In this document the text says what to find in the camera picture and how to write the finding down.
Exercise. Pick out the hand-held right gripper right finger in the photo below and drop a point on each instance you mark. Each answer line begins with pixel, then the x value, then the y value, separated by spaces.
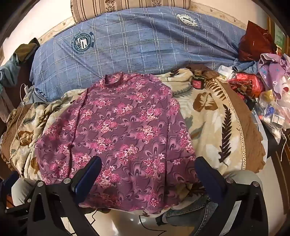
pixel 209 179

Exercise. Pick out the purple floral shirt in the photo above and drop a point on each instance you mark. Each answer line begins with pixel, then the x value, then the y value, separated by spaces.
pixel 126 127

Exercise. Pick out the beige leaf-print blanket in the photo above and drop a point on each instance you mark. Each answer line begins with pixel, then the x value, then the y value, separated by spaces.
pixel 210 127

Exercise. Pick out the olive green cloth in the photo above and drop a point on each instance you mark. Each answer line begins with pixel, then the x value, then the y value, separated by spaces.
pixel 25 50

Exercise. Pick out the blue plaid quilt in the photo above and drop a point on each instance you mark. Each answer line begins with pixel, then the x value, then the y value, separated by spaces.
pixel 136 45

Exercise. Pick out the blue-grey cloth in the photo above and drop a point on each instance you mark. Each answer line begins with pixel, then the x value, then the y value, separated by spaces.
pixel 9 72

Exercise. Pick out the striped beige bolster pillow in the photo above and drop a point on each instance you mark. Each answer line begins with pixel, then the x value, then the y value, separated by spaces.
pixel 95 9

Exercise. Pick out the framed green picture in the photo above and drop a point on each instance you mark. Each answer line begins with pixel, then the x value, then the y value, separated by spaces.
pixel 278 34

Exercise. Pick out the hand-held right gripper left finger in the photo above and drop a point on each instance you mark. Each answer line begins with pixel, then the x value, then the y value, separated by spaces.
pixel 87 175

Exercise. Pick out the dark red plastic bag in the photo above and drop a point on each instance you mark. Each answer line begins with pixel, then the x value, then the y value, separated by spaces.
pixel 253 43

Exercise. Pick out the lilac floral cloth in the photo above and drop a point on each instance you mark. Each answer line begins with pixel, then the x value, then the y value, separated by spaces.
pixel 271 68

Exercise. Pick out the clear plastic bag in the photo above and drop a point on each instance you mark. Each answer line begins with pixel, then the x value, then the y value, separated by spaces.
pixel 269 109

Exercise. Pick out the person's jeans leg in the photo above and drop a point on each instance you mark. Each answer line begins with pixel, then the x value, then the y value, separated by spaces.
pixel 188 213

